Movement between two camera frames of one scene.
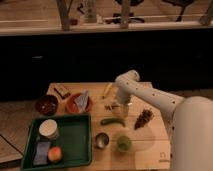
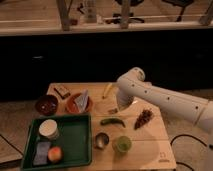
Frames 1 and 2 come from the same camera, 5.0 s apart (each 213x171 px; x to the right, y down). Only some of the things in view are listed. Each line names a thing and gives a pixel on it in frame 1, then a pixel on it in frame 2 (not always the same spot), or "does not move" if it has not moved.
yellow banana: x=107 y=89 does not move
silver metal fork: x=111 y=107 -> x=113 y=111
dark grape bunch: x=143 y=118 does not move
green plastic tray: x=74 y=138 does not move
